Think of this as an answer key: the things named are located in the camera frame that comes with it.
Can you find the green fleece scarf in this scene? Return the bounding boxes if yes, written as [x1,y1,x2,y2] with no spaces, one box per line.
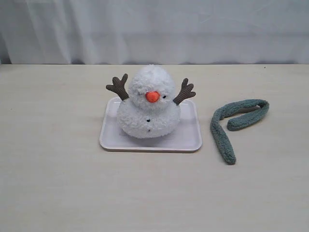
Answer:
[210,99,269,165]

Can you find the white background curtain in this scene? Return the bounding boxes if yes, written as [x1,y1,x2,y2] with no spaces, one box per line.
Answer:
[0,0,309,64]

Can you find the white plush snowman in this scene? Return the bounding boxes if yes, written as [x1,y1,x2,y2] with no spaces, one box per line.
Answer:
[106,65,196,139]

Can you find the white rectangular plastic tray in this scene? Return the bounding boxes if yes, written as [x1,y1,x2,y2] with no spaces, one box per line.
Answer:
[99,97,203,153]

